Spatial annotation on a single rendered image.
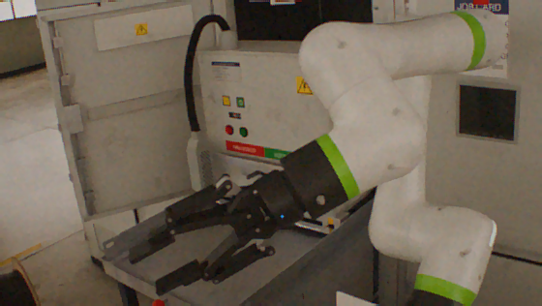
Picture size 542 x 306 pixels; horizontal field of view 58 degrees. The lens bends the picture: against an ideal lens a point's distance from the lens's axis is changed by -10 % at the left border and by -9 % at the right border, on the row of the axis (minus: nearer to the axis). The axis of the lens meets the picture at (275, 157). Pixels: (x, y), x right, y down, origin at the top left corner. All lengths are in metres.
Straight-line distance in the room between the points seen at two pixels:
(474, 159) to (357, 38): 0.86
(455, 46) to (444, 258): 0.39
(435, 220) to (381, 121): 0.44
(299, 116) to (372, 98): 0.84
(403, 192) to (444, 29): 0.38
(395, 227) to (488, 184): 0.48
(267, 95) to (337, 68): 0.87
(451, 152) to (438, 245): 0.53
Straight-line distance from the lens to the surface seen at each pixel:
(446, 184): 1.57
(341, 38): 0.70
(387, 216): 1.12
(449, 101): 1.48
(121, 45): 1.83
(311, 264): 1.44
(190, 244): 1.65
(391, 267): 1.82
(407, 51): 0.80
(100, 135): 1.90
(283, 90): 1.51
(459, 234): 1.03
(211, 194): 0.66
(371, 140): 0.66
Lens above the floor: 1.64
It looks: 21 degrees down
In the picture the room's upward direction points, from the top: 6 degrees counter-clockwise
